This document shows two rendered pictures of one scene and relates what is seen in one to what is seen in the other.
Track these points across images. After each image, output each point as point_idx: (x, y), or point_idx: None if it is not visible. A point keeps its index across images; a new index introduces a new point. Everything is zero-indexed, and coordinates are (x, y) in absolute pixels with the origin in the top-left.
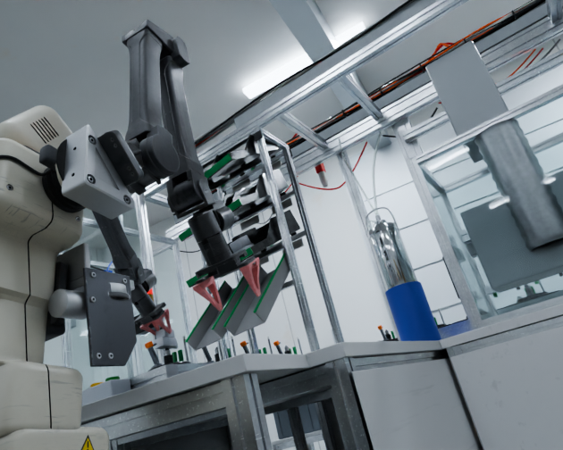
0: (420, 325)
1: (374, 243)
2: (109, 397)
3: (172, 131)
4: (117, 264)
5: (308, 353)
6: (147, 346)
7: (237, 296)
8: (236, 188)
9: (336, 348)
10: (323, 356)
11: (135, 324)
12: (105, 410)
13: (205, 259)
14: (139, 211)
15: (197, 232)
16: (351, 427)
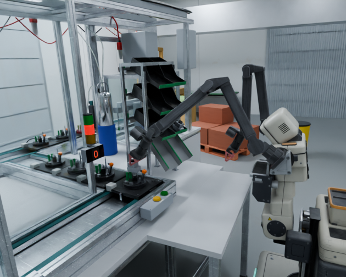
0: (116, 143)
1: (106, 102)
2: (246, 193)
3: (250, 106)
4: (163, 129)
5: (219, 170)
6: (145, 172)
7: (168, 145)
8: (128, 72)
9: (222, 168)
10: (221, 170)
11: (88, 155)
12: (246, 197)
13: (237, 148)
14: (79, 58)
15: (243, 140)
16: None
